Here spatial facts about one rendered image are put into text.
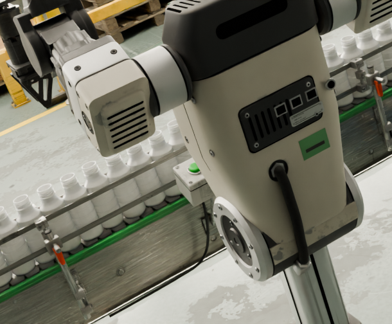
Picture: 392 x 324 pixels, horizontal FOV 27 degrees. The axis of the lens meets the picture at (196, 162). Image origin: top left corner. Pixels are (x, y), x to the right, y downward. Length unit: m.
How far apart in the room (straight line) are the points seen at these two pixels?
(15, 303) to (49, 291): 0.08
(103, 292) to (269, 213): 0.80
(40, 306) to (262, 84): 0.95
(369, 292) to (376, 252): 0.26
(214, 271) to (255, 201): 2.31
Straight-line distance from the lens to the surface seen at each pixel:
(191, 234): 2.01
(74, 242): 1.93
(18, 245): 1.90
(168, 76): 1.12
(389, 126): 2.16
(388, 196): 3.71
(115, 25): 7.49
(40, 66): 1.25
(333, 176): 1.30
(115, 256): 1.95
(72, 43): 1.19
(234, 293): 3.37
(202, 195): 1.83
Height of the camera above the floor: 1.86
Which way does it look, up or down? 24 degrees down
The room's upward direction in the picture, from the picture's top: 20 degrees counter-clockwise
